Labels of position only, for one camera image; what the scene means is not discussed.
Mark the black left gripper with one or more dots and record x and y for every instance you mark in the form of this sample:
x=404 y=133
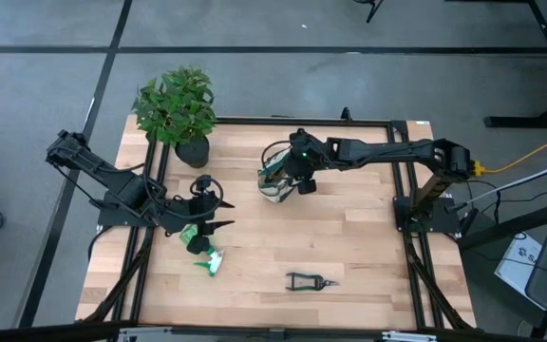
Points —
x=202 y=214

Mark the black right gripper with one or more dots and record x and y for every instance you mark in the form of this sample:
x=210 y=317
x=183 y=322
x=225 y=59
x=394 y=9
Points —
x=307 y=161

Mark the beige green gardening bag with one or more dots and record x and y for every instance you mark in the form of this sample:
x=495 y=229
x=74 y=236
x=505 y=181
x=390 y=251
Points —
x=273 y=187

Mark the green spray bottle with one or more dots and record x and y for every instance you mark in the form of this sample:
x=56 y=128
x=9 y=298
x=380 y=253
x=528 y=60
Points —
x=214 y=262

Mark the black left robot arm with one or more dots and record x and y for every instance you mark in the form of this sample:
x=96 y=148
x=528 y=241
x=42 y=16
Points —
x=112 y=180

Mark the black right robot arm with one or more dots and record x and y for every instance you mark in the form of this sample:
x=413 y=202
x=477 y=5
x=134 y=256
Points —
x=397 y=149

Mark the green potted plant black pot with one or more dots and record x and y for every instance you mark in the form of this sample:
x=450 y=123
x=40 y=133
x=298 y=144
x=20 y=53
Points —
x=178 y=104

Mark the black pruning shears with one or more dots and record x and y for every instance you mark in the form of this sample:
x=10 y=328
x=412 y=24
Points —
x=320 y=283

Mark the black chair base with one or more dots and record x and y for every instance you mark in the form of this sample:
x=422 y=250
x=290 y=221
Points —
x=373 y=9

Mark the black desk beam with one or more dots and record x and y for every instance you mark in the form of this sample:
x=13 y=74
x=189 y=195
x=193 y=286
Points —
x=515 y=225

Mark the white cardboard box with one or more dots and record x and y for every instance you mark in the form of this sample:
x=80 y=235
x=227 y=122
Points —
x=515 y=266

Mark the small black bracket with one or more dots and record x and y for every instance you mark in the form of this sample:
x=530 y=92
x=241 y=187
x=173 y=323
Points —
x=346 y=113

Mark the black aluminium table frame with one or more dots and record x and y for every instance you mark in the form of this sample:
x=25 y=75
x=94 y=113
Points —
x=254 y=122

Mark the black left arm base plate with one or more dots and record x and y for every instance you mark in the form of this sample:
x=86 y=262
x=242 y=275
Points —
x=107 y=219

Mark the silver metal bracket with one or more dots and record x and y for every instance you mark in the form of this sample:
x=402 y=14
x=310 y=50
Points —
x=409 y=337
x=145 y=335

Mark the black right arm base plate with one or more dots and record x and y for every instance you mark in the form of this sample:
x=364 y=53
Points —
x=447 y=216

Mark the black desk frame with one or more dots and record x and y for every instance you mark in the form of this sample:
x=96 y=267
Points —
x=530 y=122

